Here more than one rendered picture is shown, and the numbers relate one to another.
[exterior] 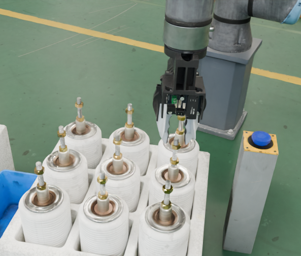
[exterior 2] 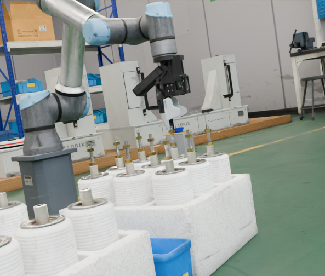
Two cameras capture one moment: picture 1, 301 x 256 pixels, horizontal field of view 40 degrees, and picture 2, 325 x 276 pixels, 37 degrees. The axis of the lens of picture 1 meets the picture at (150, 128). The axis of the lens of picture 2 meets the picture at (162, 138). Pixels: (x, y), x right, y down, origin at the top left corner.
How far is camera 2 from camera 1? 134 cm
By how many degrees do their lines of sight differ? 68
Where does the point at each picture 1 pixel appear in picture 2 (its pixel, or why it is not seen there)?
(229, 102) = (74, 191)
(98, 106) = not seen: outside the picture
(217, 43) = (49, 146)
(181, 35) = (173, 44)
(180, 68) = (174, 65)
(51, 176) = (142, 177)
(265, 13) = (70, 112)
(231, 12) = (48, 120)
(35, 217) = (186, 172)
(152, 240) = (224, 160)
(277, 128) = not seen: hidden behind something
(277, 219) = not seen: hidden behind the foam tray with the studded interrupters
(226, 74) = (65, 168)
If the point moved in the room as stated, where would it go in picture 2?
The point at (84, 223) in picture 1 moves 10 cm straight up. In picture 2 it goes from (201, 166) to (195, 127)
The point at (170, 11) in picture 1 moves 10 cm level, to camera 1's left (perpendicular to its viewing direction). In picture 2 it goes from (165, 33) to (150, 30)
